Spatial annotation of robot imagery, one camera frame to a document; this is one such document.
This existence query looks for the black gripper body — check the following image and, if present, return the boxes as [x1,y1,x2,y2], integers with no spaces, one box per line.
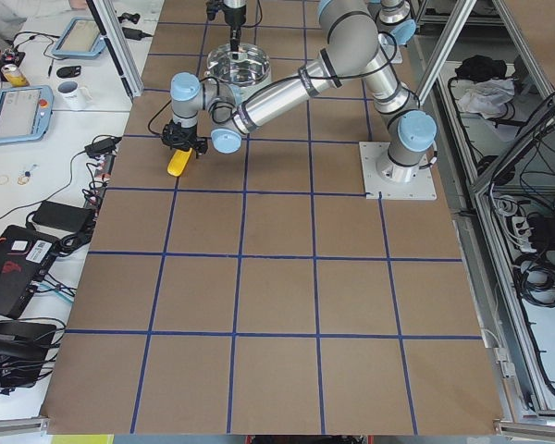
[161,120,208,157]
[222,0,246,29]

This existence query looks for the yellow corn cob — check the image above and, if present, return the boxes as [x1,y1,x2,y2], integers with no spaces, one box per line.
[166,149,193,178]

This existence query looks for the clear glass pot lid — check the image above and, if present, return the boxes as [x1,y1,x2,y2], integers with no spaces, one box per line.
[206,42,271,87]

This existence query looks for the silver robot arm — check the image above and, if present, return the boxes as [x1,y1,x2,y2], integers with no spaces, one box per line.
[160,1,437,183]
[206,0,416,53]

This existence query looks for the black power adapter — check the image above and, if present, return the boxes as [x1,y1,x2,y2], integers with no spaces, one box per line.
[84,136,121,158]

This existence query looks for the white mug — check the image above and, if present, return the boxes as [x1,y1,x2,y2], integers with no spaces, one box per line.
[57,80,93,111]

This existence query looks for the far blue teach pendant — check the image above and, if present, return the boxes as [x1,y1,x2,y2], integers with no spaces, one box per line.
[52,18,105,59]

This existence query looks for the blue teach pendant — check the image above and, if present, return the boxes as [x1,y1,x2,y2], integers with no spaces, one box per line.
[52,18,105,59]
[0,85,54,145]

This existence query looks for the near blue teach pendant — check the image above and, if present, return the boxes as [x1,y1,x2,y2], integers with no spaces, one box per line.
[0,85,54,145]

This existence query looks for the yellow drink can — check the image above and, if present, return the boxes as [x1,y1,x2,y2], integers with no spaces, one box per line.
[1,64,30,88]

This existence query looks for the black laptop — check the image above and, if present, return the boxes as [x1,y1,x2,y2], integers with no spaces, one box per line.
[0,225,59,319]

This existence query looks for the aluminium frame post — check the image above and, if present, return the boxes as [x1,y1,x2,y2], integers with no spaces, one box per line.
[87,0,143,100]

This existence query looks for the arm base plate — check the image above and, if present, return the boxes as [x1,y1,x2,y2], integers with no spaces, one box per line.
[359,142,437,201]

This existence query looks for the coiled black cable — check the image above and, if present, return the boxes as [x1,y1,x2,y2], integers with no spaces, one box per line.
[512,249,555,309]

